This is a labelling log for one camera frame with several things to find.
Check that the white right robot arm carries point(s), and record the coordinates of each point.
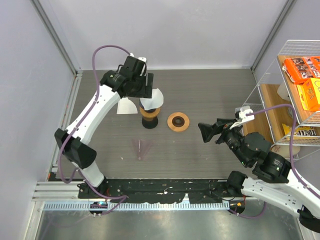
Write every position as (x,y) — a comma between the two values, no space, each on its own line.
(278,182)

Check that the white wire shelf rack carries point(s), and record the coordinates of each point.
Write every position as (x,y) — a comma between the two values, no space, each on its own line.
(308,146)

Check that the bamboo dripper ring holder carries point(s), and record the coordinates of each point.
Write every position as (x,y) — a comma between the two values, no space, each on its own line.
(149,113)

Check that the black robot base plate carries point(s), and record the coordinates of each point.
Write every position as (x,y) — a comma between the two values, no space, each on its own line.
(166,191)

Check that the wooden board under shelf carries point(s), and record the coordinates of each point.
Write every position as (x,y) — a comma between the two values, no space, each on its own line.
(269,123)

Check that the aluminium frame rail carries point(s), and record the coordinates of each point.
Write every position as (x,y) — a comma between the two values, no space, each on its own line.
(56,191)

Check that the white paper coffee filter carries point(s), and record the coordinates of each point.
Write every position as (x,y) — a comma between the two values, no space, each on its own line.
(156,100)

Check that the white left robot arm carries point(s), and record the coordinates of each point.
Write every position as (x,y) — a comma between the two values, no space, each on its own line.
(73,142)

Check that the white slotted cable duct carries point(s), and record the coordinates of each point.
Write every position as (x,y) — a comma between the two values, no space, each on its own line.
(89,205)

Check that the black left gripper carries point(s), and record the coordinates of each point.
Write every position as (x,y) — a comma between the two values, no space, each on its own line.
(146,91)

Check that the yellow candy bag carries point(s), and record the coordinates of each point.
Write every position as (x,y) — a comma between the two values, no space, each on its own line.
(302,131)

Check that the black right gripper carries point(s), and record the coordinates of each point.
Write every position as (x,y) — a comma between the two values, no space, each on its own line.
(208,130)

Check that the orange snack bag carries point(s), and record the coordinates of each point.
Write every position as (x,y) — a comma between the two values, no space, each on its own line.
(300,69)

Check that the yellow orange snack box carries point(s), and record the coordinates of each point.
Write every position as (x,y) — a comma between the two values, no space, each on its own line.
(309,94)

